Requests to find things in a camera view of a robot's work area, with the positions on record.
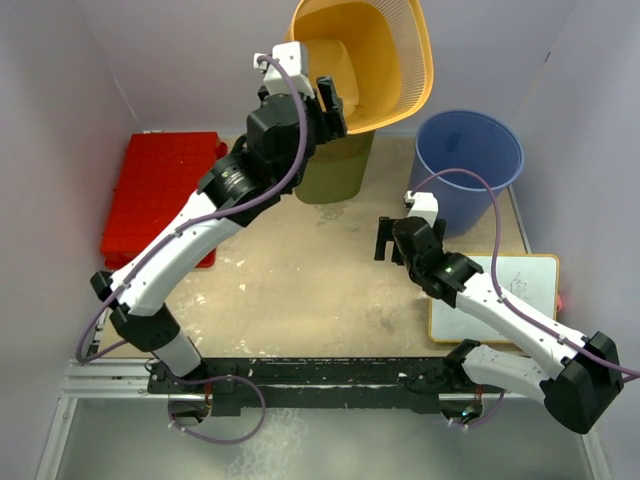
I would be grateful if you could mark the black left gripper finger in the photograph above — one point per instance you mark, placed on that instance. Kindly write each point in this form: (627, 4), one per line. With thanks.
(330, 125)
(329, 98)

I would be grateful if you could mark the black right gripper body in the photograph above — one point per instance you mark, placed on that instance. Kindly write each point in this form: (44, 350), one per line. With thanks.
(437, 235)

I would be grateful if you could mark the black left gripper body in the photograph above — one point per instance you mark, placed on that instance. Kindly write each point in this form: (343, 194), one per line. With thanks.
(315, 112)

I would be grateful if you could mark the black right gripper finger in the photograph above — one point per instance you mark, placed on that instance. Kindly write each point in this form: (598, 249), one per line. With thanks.
(399, 257)
(383, 237)

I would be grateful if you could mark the yellow ribbed waste basket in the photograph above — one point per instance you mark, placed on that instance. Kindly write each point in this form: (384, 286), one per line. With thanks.
(378, 54)

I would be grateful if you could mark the red plastic tray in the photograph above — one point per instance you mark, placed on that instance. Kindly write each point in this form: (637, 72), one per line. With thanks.
(158, 174)

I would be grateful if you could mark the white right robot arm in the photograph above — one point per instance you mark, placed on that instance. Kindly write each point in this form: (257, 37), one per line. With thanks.
(574, 376)

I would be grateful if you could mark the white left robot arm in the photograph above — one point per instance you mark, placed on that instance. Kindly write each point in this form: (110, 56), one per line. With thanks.
(227, 199)

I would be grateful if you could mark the olive green ribbed bin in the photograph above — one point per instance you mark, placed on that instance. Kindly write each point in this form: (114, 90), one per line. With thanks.
(335, 172)

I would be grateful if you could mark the blue plastic bucket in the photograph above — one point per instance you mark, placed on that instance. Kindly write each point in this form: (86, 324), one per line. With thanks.
(464, 142)

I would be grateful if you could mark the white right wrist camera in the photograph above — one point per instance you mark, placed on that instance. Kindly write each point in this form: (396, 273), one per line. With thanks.
(422, 205)

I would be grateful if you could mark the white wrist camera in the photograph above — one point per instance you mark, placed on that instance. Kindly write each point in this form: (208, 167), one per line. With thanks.
(422, 205)
(292, 58)

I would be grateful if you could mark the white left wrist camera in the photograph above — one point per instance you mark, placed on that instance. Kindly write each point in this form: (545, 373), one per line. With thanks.
(292, 58)

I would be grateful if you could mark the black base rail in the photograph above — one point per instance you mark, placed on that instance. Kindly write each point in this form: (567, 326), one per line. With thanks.
(224, 387)

